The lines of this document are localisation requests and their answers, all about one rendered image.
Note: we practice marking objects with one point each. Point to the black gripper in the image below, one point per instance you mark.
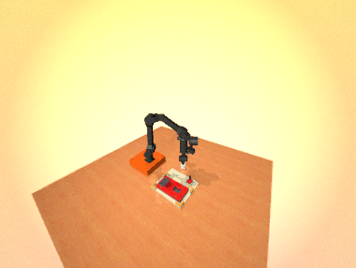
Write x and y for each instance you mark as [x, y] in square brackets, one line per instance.
[183, 157]

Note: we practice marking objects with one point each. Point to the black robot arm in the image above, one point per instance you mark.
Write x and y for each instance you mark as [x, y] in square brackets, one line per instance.
[183, 133]

